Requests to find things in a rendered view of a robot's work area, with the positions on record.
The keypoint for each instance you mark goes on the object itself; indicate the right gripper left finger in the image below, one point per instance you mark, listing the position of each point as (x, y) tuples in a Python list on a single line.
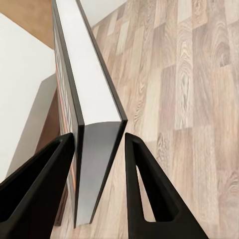
[(30, 197)]

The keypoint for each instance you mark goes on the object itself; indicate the sliding door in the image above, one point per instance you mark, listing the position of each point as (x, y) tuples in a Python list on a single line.
[(34, 16)]

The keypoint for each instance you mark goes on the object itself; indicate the hardback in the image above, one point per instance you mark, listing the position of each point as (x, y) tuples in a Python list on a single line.
[(89, 107)]

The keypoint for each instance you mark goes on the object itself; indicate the bench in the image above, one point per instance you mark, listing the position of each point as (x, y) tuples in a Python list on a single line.
[(41, 127)]

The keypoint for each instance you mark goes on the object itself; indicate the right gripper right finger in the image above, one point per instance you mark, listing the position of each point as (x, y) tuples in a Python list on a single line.
[(173, 218)]

